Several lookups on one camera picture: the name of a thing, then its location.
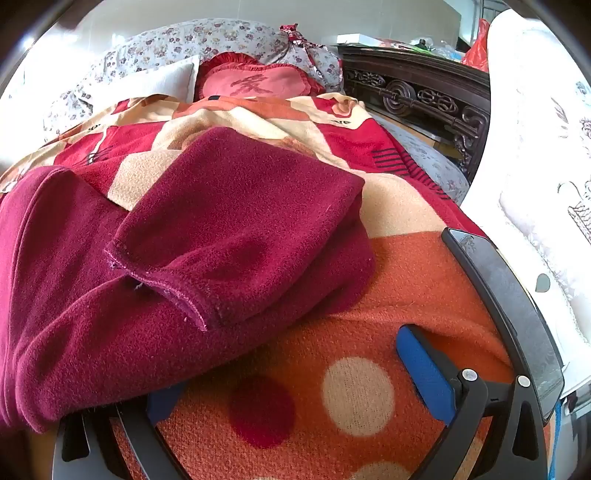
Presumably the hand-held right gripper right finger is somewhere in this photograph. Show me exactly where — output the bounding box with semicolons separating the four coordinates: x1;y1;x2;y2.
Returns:
396;324;549;480

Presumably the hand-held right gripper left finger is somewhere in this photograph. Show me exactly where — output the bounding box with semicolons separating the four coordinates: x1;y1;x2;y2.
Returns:
52;381;195;480

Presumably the maroon fleece garment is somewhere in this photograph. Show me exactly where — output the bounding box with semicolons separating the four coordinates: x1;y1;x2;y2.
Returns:
0;127;376;435

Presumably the red orange printed blanket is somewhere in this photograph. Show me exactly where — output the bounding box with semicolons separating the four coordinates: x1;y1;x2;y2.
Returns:
0;92;561;480

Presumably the black smartphone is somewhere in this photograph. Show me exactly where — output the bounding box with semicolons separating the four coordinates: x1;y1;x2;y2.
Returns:
441;227;565;423

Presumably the grey floral bedsheet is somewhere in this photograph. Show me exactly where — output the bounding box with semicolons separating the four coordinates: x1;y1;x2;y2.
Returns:
372;113;469;204

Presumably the white embroidered quilt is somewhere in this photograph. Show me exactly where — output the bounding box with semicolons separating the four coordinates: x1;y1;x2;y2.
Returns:
462;9;591;393

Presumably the dark carved wooden headboard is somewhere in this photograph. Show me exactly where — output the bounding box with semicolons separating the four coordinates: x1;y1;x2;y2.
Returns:
335;44;491;183

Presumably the white pillow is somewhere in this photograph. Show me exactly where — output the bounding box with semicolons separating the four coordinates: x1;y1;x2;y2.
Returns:
90;55;201;107

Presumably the red plastic bag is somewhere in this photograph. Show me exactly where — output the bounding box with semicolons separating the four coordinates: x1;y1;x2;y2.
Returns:
462;18;490;72

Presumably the red heart-shaped pillow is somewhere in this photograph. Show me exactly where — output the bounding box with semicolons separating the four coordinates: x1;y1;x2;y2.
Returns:
194;52;326;101

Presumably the white flat box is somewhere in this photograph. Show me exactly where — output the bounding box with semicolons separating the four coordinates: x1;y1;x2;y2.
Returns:
337;33;384;47

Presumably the red patterned wrapped bundle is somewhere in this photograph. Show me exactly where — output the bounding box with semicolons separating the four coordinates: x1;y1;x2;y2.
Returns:
279;23;328;51

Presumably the floral quilt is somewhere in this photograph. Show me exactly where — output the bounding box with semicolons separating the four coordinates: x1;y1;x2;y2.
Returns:
44;18;345;134

